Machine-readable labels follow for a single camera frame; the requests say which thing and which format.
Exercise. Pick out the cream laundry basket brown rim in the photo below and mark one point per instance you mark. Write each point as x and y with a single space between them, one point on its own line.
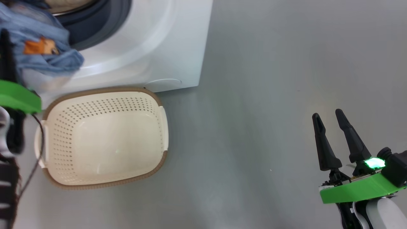
105 140

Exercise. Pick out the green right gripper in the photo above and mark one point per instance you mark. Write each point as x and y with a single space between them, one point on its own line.
359 189

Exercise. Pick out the blue printed garment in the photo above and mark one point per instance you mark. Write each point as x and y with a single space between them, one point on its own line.
41 63

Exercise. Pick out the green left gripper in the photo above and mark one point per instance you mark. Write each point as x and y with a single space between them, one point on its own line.
19 97

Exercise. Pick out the white front-load washing machine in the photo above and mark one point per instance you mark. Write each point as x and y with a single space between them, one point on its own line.
159 41

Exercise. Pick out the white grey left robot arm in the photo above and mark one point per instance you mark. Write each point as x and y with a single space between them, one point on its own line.
8 190

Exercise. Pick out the grey rubber door gasket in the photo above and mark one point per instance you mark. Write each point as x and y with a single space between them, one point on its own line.
105 22

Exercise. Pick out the round white filter cover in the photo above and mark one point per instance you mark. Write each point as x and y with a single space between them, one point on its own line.
163 84

